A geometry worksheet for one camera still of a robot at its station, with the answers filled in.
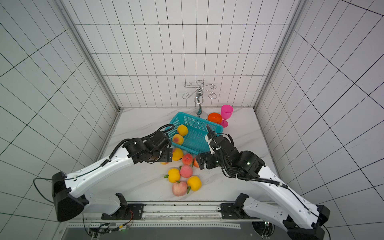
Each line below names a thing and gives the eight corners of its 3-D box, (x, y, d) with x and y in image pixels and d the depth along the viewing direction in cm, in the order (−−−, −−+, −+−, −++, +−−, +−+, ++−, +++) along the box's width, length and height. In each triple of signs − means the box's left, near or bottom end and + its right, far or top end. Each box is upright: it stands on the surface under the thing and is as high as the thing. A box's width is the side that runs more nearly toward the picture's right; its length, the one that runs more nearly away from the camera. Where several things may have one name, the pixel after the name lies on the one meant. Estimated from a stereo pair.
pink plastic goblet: (219, 127, 108) (222, 114, 97) (218, 117, 114) (221, 104, 103) (230, 127, 108) (234, 114, 97) (228, 117, 114) (232, 104, 103)
